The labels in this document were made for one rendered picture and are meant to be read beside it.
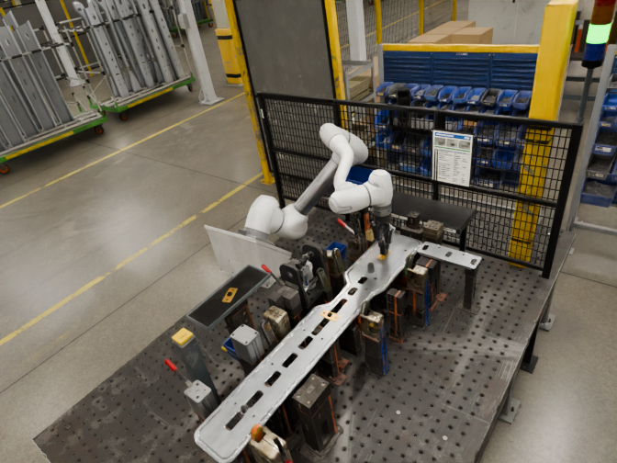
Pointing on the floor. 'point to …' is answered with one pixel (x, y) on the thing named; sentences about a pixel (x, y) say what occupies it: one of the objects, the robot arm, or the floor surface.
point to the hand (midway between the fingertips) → (384, 247)
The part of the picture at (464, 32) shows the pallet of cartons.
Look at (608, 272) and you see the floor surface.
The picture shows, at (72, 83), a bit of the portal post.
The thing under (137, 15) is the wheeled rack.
